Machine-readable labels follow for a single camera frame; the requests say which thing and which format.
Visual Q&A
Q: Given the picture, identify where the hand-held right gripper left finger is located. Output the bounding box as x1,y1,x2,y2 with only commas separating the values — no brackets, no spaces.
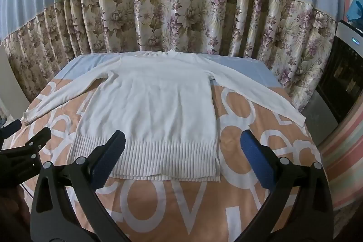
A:
31,130,134,242

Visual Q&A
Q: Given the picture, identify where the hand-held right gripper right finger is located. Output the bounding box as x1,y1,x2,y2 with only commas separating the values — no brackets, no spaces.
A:
240,129,334,242

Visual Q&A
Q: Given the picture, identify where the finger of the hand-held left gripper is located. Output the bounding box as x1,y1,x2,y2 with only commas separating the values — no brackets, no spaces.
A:
0,119,22,141
0,127,52,184

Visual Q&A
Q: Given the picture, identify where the white knit sweater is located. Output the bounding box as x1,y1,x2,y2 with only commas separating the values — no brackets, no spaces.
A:
23,51,306,183

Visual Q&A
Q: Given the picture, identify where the person's left forearm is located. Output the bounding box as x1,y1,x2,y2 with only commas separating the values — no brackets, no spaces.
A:
0,184,32,242

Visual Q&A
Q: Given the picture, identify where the white cabinet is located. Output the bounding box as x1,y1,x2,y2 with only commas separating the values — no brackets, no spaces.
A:
0,45,30,120

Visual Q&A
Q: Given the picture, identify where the orange and blue printed bedsheet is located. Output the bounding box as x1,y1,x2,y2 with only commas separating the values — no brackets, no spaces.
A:
6,53,329,242

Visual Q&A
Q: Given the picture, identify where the black water dispenser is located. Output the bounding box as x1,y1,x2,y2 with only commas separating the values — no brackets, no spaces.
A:
315,19,363,125

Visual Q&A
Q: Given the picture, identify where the blue and floral curtain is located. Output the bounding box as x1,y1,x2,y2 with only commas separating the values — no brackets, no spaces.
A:
0,0,341,115

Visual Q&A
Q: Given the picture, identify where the blue cloth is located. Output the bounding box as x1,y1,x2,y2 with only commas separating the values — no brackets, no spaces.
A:
346,0,363,23

